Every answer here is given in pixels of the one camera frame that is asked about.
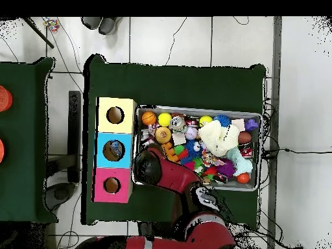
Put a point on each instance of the crushed clear plastic bottle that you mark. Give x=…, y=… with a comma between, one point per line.
x=115, y=149

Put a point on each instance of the cream waffle cloth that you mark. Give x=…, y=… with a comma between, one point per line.
x=219, y=137

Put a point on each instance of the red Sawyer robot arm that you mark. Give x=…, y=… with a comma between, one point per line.
x=176, y=176

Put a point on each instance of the wooden box with three holes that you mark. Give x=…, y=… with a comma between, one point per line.
x=124, y=160

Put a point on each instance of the opened silver drink can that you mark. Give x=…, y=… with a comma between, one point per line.
x=177, y=123

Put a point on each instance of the white baseball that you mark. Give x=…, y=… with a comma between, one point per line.
x=191, y=133

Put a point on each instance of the orange toy basketball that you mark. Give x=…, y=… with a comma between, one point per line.
x=148, y=118

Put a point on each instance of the blue spiky ball with eyes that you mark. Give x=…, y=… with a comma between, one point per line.
x=222, y=119

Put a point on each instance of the purple spiky rubber ball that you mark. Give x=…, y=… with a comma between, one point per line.
x=226, y=168

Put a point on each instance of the plain wooden block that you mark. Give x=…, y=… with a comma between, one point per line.
x=238, y=124

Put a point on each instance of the mint knitted cloth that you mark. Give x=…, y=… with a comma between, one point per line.
x=241, y=162

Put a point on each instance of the brown toy football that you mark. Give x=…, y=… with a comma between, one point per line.
x=245, y=137

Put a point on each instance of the black upright panel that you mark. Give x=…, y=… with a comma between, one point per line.
x=74, y=129

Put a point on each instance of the person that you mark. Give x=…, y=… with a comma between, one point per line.
x=98, y=24

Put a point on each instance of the side table with green cloth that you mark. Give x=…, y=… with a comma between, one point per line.
x=23, y=116

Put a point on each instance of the bag of colourful beads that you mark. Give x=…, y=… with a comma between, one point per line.
x=53, y=26

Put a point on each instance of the black rod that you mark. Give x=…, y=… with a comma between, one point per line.
x=39, y=33

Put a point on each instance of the orange ball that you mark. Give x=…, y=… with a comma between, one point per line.
x=1, y=150

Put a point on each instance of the orange ridged cup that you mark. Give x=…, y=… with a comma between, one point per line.
x=5, y=98

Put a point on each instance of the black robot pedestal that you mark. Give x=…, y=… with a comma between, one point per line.
x=145, y=229

